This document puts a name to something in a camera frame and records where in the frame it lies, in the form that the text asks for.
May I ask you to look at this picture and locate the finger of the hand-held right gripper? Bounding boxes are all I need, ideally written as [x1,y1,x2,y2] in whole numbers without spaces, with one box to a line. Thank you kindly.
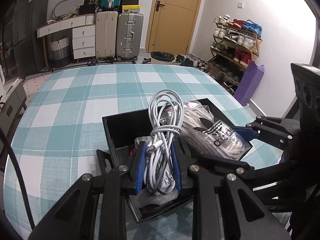
[199,154,298,188]
[234,116,300,145]

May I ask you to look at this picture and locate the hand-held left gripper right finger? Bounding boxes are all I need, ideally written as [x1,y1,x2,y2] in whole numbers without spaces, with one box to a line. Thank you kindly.
[171,141,292,240]

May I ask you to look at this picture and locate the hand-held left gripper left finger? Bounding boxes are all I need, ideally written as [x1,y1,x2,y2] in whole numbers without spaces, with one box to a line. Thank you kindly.
[29,141,147,240]

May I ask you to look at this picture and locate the white plastic packet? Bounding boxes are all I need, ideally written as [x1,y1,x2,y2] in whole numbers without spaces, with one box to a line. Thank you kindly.
[134,137,182,207]

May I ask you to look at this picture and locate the bagged grey striped socks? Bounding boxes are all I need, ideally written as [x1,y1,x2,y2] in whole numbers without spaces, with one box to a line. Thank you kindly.
[160,99,252,160]

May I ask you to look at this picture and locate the black cardboard box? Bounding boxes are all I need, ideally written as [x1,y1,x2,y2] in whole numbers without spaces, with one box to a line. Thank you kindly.
[97,98,253,223]

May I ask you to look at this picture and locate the white cable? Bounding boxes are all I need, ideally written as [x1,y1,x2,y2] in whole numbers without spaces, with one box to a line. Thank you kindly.
[144,90,185,195]

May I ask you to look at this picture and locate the purple fabric bag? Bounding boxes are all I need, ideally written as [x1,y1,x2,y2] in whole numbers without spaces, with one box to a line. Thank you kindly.
[234,60,265,105]

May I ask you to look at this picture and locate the wooden shoe rack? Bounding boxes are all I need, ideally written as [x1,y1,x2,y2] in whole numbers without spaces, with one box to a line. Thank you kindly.
[209,22,263,93]

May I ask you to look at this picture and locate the pile of shoes on floor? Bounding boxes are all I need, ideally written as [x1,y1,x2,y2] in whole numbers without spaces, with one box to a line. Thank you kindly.
[174,54,213,71]

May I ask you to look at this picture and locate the teal checked bed sheet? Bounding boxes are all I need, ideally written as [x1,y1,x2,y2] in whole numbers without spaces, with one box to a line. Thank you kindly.
[2,64,283,240]

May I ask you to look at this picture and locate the rows of shoes on rack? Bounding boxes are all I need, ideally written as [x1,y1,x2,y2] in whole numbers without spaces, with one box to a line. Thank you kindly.
[210,14,263,94]

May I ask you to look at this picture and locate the black lined trash bin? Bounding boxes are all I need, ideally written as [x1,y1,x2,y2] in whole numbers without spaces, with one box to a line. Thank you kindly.
[151,51,175,65]

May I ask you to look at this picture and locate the silver suitcase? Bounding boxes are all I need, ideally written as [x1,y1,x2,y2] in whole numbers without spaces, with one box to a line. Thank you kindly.
[115,12,144,61]

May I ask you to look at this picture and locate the yellow wooden door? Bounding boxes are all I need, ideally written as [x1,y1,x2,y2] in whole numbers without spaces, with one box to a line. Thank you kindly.
[145,0,205,54]

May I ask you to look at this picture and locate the patterned floor mat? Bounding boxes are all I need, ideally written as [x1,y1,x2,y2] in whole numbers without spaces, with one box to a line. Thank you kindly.
[24,70,60,81]

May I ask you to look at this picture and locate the beige suitcase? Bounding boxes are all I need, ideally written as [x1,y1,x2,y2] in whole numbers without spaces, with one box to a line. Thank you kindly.
[95,11,119,59]

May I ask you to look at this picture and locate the grey white laundry basket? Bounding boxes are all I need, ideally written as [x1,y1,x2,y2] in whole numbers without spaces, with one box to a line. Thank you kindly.
[49,37,72,68]

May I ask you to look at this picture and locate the white dresser desk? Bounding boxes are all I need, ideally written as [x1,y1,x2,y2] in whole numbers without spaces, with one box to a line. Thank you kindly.
[37,14,97,67]

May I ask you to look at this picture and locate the grey low cabinet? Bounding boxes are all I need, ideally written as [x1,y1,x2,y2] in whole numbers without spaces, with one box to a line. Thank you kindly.
[0,82,27,128]

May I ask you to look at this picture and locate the black and yellow shoe box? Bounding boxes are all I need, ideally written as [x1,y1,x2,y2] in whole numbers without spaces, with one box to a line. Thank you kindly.
[122,5,141,14]

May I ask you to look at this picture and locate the black case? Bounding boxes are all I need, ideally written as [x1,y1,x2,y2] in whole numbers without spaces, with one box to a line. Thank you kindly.
[79,4,96,15]

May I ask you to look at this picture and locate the dark grey refrigerator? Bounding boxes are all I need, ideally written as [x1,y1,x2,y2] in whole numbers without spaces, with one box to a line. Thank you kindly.
[12,0,49,77]

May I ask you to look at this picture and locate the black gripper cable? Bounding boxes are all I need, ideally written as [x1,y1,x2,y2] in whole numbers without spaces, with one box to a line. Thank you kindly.
[0,127,36,228]

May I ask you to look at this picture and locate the white oval mirror frame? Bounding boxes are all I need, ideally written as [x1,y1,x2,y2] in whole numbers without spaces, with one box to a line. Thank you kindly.
[53,0,84,20]

